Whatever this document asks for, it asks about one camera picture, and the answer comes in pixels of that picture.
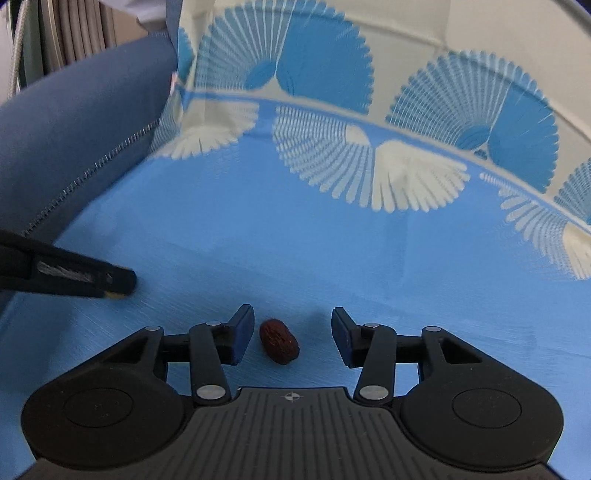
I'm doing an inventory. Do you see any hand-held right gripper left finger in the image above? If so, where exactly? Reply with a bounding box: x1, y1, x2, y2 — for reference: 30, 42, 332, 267
95, 304, 256, 407

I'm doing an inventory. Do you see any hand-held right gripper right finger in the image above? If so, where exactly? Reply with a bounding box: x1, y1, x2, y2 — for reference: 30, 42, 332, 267
331, 306, 495, 407

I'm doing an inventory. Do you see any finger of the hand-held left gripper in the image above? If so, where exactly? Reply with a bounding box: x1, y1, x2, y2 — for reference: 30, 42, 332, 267
0, 229, 137, 294
0, 276, 108, 300

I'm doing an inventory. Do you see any dark red date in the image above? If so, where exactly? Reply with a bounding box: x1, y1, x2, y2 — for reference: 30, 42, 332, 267
259, 318, 300, 366

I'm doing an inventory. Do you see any blue fan printed cloth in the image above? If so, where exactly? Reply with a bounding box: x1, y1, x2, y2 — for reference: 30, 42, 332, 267
0, 0, 591, 480

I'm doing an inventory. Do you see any dark blue cushion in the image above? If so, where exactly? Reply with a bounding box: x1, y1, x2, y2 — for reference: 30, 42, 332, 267
0, 31, 180, 326

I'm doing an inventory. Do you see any grey curtain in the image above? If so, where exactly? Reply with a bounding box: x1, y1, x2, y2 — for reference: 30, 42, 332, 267
0, 0, 118, 95

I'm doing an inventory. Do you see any white cloth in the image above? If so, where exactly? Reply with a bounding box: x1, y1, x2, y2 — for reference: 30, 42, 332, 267
98, 0, 168, 29

